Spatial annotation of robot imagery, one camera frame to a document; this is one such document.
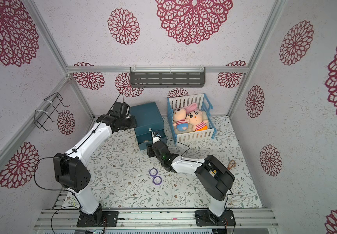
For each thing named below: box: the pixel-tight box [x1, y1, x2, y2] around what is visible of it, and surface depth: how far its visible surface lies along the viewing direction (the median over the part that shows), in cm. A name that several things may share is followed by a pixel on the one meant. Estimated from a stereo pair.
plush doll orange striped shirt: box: [185, 102, 209, 132], surface depth 104 cm
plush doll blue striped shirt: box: [172, 107, 190, 132], surface depth 105 cm
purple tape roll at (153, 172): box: [149, 168, 158, 177], surface depth 92 cm
